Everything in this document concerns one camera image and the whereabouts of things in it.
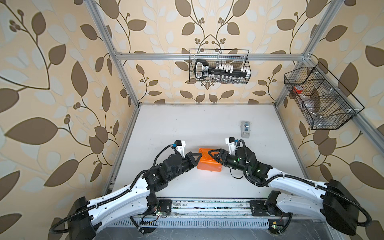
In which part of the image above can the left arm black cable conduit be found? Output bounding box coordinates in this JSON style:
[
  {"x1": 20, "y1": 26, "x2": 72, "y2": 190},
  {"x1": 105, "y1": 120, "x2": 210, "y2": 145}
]
[{"x1": 49, "y1": 144, "x2": 175, "y2": 235}]

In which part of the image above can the red capped item in basket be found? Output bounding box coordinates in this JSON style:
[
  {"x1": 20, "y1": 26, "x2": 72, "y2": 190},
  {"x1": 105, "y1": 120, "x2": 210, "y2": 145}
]
[{"x1": 293, "y1": 85, "x2": 304, "y2": 95}]

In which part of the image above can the black wire basket right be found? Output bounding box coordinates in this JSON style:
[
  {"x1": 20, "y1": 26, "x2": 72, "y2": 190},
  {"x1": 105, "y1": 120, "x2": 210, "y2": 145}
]
[{"x1": 284, "y1": 62, "x2": 365, "y2": 130}]

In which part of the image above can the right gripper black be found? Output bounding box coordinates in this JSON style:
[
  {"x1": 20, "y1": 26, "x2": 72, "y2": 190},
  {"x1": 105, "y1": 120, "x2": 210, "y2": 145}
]
[{"x1": 208, "y1": 148, "x2": 250, "y2": 175}]

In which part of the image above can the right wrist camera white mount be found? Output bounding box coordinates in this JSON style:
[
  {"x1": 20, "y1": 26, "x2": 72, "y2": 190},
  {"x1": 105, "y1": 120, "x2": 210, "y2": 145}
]
[{"x1": 225, "y1": 137, "x2": 238, "y2": 155}]

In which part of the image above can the white tape dispenser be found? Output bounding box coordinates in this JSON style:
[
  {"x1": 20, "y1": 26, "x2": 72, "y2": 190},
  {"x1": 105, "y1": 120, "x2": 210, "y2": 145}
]
[{"x1": 240, "y1": 121, "x2": 251, "y2": 139}]

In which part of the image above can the orange wrapping paper sheet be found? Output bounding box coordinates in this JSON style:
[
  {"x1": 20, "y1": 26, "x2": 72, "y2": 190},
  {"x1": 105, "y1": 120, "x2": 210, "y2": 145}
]
[{"x1": 197, "y1": 149, "x2": 222, "y2": 172}]

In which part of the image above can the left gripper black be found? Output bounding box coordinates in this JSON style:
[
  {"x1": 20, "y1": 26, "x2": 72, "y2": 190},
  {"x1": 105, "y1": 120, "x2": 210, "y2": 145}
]
[{"x1": 166, "y1": 151, "x2": 203, "y2": 183}]

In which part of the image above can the black wire basket centre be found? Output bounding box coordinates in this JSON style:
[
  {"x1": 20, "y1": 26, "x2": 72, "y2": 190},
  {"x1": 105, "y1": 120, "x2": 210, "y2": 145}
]
[{"x1": 189, "y1": 48, "x2": 252, "y2": 85}]

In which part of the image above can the black wire basket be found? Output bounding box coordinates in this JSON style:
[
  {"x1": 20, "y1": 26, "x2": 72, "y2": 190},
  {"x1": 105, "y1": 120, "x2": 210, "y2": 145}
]
[
  {"x1": 284, "y1": 62, "x2": 365, "y2": 130},
  {"x1": 189, "y1": 48, "x2": 252, "y2": 85}
]

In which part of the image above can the black tool set in basket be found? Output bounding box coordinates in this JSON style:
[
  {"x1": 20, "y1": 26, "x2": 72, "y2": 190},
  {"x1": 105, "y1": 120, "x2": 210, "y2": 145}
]
[{"x1": 192, "y1": 59, "x2": 252, "y2": 82}]

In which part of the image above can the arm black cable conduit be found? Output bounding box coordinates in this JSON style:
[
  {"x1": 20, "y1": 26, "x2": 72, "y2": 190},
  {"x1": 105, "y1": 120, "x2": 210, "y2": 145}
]
[
  {"x1": 49, "y1": 144, "x2": 175, "y2": 235},
  {"x1": 236, "y1": 139, "x2": 373, "y2": 235}
]

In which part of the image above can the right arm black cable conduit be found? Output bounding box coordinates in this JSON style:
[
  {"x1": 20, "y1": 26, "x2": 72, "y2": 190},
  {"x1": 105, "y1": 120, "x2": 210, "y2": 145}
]
[{"x1": 236, "y1": 139, "x2": 373, "y2": 235}]

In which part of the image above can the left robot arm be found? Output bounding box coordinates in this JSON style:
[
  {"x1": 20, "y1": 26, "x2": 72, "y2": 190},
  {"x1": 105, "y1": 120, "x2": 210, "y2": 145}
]
[{"x1": 68, "y1": 152, "x2": 202, "y2": 240}]

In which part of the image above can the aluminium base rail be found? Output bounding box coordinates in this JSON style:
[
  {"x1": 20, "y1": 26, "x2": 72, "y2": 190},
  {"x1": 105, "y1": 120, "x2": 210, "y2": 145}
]
[{"x1": 86, "y1": 197, "x2": 337, "y2": 229}]

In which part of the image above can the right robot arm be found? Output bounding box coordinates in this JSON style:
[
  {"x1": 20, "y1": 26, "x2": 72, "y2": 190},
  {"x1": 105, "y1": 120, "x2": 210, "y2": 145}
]
[{"x1": 208, "y1": 148, "x2": 360, "y2": 236}]

